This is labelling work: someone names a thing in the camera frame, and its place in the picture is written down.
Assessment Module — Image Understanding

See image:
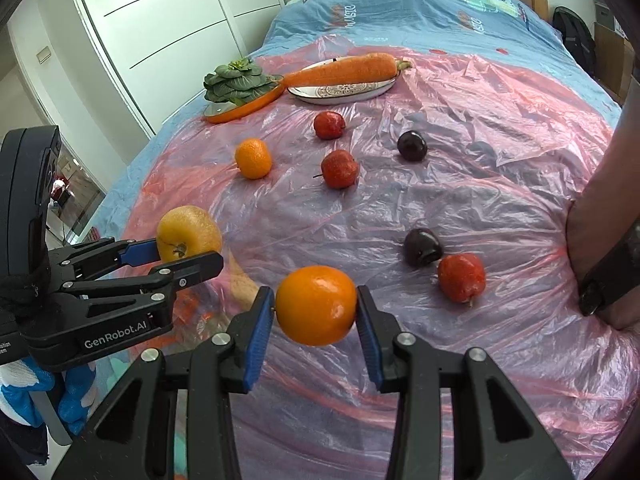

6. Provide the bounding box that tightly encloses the yellow apple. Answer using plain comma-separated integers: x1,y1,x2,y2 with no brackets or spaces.
156,205,223,263

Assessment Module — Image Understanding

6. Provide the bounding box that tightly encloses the carrot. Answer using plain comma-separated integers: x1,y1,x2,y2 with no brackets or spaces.
282,53,412,89

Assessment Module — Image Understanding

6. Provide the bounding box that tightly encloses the pink plastic sheet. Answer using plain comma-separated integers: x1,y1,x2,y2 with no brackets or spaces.
120,42,640,480

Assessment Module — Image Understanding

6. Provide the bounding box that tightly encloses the black wrist strap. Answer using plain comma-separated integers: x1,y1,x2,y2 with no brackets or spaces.
577,225,640,317

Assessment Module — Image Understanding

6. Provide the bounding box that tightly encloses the white wardrobe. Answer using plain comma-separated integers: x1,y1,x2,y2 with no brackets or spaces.
70,0,296,136

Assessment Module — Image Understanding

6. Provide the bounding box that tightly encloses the dark plum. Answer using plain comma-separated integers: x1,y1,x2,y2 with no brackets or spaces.
397,130,429,162
403,228,444,268

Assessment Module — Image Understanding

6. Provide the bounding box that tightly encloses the rough mandarin orange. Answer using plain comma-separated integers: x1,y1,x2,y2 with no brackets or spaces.
235,138,273,180

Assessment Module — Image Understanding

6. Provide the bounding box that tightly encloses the person's left hand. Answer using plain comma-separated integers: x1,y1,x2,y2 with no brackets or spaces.
0,272,38,333

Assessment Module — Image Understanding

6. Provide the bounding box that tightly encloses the blue printed bedsheet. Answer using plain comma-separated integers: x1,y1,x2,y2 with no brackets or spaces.
97,0,623,376

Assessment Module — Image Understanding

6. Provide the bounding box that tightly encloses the blue and white glove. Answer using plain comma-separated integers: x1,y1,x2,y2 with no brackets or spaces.
0,357,98,436

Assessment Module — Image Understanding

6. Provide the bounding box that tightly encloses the bok choy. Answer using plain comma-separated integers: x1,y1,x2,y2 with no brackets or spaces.
203,58,283,106

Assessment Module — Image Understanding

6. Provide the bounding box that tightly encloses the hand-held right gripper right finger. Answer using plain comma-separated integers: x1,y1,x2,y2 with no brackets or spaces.
356,285,576,480

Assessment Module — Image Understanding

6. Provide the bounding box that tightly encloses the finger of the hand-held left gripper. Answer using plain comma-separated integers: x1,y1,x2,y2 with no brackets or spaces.
50,237,163,282
62,251,224,318

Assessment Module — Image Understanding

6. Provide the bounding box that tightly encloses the smooth orange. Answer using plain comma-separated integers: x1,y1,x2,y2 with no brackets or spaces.
275,266,358,347

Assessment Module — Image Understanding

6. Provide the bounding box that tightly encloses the another person's forearm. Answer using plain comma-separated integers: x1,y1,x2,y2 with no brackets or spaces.
565,75,640,333

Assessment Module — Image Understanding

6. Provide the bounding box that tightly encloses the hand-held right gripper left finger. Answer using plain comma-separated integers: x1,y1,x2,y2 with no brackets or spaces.
50,286,276,480

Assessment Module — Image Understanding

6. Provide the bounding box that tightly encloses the white patterned plate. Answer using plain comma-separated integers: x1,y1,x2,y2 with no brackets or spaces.
287,60,401,106

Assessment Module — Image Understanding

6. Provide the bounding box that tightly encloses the red apple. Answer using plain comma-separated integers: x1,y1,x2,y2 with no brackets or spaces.
313,111,346,141
314,149,360,190
437,253,487,307

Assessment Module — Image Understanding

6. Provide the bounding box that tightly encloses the orange plate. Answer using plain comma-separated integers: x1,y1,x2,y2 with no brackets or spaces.
204,75,285,125

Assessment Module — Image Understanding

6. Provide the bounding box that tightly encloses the black backpack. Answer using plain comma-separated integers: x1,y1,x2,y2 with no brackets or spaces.
551,6,598,78

